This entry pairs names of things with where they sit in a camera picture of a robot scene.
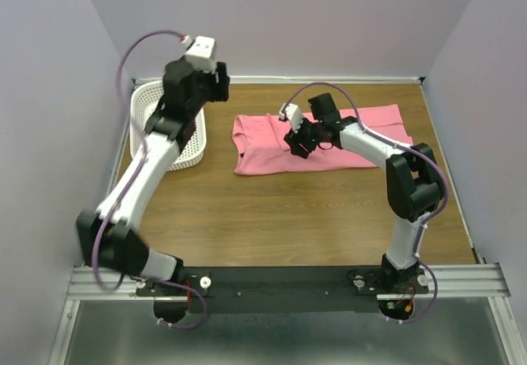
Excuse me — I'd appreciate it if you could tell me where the pink t shirt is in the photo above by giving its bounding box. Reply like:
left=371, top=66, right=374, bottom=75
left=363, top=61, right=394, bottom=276
left=231, top=103, right=414, bottom=176

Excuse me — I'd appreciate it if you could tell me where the white perforated plastic basket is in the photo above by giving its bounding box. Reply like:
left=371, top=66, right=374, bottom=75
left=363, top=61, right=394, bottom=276
left=130, top=79, right=207, bottom=171

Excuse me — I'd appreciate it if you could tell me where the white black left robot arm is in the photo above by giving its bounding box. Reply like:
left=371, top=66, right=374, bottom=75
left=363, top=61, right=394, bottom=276
left=76, top=58, right=230, bottom=283

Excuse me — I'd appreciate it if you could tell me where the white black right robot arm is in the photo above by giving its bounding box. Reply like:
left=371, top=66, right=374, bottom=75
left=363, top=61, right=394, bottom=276
left=278, top=93, right=449, bottom=290

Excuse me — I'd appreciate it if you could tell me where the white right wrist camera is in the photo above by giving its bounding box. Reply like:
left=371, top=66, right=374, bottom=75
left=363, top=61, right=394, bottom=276
left=278, top=102, right=304, bottom=133

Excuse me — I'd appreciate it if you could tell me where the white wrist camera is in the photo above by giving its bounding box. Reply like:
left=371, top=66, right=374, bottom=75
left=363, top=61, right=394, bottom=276
left=278, top=102, right=304, bottom=133
left=180, top=35, right=217, bottom=73

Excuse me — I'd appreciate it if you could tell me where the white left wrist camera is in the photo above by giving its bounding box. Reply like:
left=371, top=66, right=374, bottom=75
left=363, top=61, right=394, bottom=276
left=180, top=35, right=217, bottom=73

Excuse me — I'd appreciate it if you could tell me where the aluminium frame rail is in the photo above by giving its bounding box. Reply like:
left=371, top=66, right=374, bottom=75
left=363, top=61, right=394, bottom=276
left=67, top=264, right=511, bottom=301

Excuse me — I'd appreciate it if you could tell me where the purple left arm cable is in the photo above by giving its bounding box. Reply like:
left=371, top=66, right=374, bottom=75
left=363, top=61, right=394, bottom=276
left=91, top=30, right=208, bottom=331

